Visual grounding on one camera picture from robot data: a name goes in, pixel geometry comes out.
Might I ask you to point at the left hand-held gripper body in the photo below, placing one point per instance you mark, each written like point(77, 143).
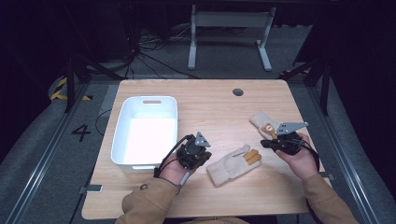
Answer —
point(193, 152)

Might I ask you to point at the metal table bracket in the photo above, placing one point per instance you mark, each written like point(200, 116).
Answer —
point(328, 176)
point(92, 188)

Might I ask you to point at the person's right hand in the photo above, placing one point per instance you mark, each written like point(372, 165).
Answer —
point(300, 163)

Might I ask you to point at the cream glove with orange fingers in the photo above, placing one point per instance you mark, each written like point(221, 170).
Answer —
point(230, 166)

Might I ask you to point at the white plastic bin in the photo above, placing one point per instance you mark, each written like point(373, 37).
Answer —
point(146, 137)

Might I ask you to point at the grey table grommet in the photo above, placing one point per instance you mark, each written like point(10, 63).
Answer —
point(237, 92)

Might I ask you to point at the person's left hand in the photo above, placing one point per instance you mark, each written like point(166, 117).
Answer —
point(172, 172)

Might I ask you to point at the yellow and black floor tape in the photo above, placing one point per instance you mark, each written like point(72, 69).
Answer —
point(59, 90)

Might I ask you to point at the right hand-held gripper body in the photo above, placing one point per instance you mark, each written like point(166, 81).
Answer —
point(291, 143)

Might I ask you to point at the white desk frame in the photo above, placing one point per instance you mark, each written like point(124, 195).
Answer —
point(230, 19)

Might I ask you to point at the black metal stand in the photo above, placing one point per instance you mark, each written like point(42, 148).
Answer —
point(325, 84)
point(70, 84)

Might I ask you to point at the metal floor rail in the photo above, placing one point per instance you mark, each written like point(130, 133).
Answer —
point(339, 155)
point(43, 158)

